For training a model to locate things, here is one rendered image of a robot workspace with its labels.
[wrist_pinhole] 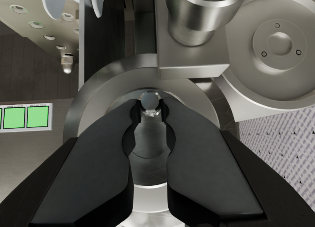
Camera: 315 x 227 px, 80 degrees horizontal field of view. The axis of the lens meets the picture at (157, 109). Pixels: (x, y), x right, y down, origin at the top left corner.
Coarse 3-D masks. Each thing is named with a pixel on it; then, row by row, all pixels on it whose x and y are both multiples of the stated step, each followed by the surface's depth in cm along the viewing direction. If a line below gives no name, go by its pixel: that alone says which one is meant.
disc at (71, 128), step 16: (112, 64) 17; (128, 64) 17; (144, 64) 17; (96, 80) 17; (192, 80) 17; (208, 80) 17; (80, 96) 16; (208, 96) 16; (224, 96) 16; (80, 112) 16; (224, 112) 16; (64, 128) 16; (224, 128) 16; (128, 224) 15; (144, 224) 15; (160, 224) 15; (176, 224) 15
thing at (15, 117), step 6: (18, 108) 49; (6, 114) 49; (12, 114) 49; (18, 114) 49; (6, 120) 48; (12, 120) 48; (18, 120) 48; (6, 126) 48; (12, 126) 48; (18, 126) 48
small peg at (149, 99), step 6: (150, 90) 12; (144, 96) 12; (150, 96) 12; (156, 96) 12; (144, 102) 11; (150, 102) 11; (156, 102) 11; (144, 108) 11; (150, 108) 11; (156, 108) 11; (150, 114) 12; (156, 114) 13
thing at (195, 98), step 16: (112, 80) 16; (128, 80) 16; (144, 80) 16; (160, 80) 16; (176, 80) 16; (96, 96) 16; (112, 96) 16; (192, 96) 15; (96, 112) 15; (208, 112) 15; (80, 128) 15; (144, 192) 14; (160, 192) 14; (144, 208) 14; (160, 208) 14
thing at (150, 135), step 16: (128, 96) 14; (160, 96) 14; (176, 96) 14; (160, 112) 14; (144, 128) 14; (160, 128) 14; (144, 144) 14; (160, 144) 14; (144, 160) 14; (160, 160) 14; (144, 176) 14; (160, 176) 14
